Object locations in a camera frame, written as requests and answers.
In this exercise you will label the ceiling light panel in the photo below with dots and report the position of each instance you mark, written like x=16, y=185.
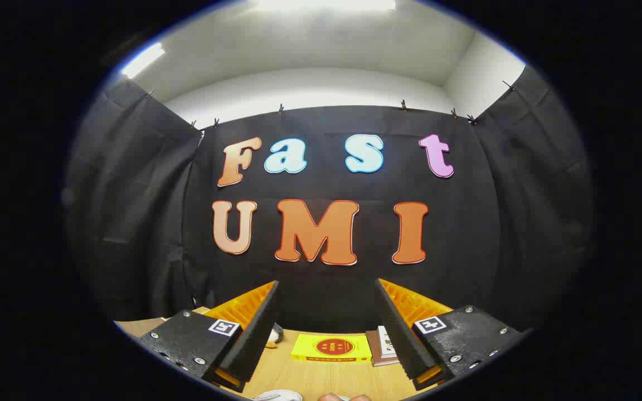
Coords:
x=142, y=60

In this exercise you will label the row of black cloth clips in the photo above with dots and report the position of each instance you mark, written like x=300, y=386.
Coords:
x=404, y=105

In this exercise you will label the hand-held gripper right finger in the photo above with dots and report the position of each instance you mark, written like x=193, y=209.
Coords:
x=399, y=340

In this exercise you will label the brown cover book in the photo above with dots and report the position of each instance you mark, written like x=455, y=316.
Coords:
x=373, y=351

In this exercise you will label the yellow book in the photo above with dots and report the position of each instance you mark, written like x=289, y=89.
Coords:
x=304, y=348

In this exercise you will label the white illustrated book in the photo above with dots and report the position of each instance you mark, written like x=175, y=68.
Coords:
x=386, y=342

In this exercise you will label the penguin plush toy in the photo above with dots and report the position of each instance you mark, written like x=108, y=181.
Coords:
x=275, y=334

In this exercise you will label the white canvas shoe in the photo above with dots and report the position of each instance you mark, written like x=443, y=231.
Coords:
x=276, y=396

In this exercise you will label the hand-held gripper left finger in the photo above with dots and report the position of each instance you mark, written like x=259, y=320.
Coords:
x=257, y=340

